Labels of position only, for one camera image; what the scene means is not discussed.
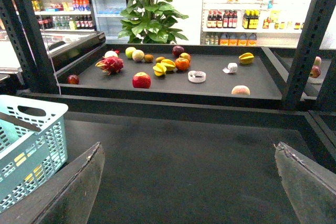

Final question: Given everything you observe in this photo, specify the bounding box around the red-yellow round fruit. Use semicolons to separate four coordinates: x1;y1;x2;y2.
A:
179;52;191;62

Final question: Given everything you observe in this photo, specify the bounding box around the small dark red fruit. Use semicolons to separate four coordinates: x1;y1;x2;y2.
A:
67;74;80;84

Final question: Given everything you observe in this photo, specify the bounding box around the red fruit right tray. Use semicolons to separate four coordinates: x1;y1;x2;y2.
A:
309;65;321;78

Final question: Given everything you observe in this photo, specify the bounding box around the black metal rack post left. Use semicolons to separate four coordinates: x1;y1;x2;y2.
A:
1;0;60;94

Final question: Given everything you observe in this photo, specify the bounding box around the white store shelf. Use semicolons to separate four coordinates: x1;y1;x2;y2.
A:
30;0;96;31
201;0;311;48

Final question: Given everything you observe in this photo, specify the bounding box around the yellow starfruit front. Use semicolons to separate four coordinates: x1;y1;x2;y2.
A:
153;63;167;77

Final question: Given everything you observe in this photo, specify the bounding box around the pale peach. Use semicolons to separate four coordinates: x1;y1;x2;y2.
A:
231;85;250;95

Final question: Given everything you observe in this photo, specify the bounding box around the dark purple passionfruit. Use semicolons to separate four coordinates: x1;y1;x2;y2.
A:
172;45;184;57

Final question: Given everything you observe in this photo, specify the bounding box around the orange persimmon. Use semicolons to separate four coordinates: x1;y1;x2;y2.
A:
175;58;190;71

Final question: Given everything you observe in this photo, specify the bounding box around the yellow starfruit far right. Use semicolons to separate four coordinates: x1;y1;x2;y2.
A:
238;52;255;65

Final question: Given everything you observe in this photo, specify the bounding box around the white store shelf left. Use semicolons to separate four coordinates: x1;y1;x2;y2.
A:
30;0;96;31

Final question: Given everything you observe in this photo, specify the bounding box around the black metal rack post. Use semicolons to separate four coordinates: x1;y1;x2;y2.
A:
1;0;60;94
281;0;335;110

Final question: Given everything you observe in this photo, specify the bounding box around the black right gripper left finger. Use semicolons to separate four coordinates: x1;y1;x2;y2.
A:
1;142;105;223

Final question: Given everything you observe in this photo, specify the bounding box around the white tape ring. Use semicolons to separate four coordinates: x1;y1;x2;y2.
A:
187;70;207;83

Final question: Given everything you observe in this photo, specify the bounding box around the pink dragon fruit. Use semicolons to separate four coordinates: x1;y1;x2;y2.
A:
95;56;124;75

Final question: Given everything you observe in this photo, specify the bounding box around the brown kiwi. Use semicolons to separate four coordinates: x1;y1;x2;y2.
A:
144;54;154;63

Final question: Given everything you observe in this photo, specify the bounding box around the yellow starfruit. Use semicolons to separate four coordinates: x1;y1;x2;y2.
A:
160;59;176;71
153;63;167;77
238;52;255;65

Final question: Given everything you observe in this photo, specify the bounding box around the yellow starfruit behind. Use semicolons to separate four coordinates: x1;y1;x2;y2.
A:
160;59;176;71

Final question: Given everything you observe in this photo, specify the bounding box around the black fruit shelf tray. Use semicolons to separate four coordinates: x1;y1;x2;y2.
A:
57;45;288;109

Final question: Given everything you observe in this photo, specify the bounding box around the black metal rack post right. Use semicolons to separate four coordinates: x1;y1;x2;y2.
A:
281;0;335;110

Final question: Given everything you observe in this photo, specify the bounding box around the brown-yellow small fruit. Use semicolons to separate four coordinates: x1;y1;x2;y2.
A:
155;57;165;63

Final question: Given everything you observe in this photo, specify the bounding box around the green potted plant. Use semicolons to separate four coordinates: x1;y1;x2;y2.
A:
118;0;188;44

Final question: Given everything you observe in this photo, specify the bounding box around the black chest freezer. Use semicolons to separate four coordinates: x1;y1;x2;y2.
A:
1;30;106;74

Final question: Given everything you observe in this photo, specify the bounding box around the white round fruit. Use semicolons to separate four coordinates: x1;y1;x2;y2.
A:
103;50;118;58

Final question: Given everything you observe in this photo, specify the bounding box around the green apple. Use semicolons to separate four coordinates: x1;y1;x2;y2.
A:
125;47;136;59

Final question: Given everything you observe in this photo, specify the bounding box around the red apple on shelf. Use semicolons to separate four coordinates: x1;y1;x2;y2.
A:
132;72;151;89

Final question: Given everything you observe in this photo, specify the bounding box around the pale fruit right tray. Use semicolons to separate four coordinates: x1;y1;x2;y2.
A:
313;56;322;67

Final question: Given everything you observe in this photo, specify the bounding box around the light blue plastic basket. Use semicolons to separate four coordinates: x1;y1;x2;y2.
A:
1;95;68;211

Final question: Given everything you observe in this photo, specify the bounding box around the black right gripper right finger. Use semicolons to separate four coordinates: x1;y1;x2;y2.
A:
275;142;335;223

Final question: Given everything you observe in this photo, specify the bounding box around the white store shelf right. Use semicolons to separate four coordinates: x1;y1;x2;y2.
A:
201;0;311;48

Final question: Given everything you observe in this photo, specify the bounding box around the beige round melon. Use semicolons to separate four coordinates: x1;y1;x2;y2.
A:
132;49;145;62

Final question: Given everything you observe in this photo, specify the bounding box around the yellow mango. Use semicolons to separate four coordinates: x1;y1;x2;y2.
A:
13;152;45;183

